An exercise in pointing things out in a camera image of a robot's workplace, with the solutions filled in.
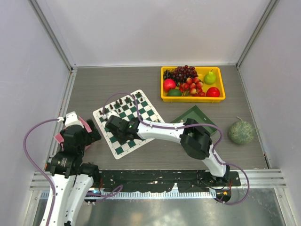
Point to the pink box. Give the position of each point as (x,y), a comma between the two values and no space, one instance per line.
(59,138)

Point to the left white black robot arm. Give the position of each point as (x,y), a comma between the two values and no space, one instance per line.
(71,177)

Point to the white slotted cable duct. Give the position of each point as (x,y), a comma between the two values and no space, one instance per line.
(174,194)

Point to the green pear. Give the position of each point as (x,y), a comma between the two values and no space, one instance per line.
(210,78)

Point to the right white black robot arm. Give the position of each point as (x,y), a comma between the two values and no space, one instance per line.
(192,136)

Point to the dark green piece tray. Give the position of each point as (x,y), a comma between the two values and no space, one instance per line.
(193,113)

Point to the green netted melon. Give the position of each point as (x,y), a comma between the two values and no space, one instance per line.
(242,132)

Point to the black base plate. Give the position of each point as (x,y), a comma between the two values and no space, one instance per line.
(159,181)

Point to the red apple left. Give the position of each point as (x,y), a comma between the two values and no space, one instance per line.
(169,84)

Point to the red cherry bunch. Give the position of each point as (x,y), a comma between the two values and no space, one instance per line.
(192,87)

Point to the dark purple grape bunch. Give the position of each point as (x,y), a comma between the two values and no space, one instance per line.
(182,73)

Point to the yellow plastic fruit tray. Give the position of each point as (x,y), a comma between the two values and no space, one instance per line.
(202,71)

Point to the green lime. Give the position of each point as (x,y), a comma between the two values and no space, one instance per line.
(174,93)

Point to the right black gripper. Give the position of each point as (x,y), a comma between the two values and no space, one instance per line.
(122,140)

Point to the black grape bunch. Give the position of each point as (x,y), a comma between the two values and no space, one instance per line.
(168,74)

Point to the red apple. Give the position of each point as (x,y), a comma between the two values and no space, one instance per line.
(169,84)
(213,92)

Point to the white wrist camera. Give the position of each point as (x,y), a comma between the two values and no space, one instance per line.
(70,119)
(106,116)

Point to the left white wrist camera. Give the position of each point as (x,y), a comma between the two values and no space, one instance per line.
(70,119)

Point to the green white chess board mat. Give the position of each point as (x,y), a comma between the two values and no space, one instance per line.
(126,109)

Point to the red apple right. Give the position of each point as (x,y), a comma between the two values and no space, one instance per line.
(213,92)

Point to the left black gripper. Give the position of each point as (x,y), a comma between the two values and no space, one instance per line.
(93,136)

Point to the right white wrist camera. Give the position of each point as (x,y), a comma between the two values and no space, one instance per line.
(106,116)

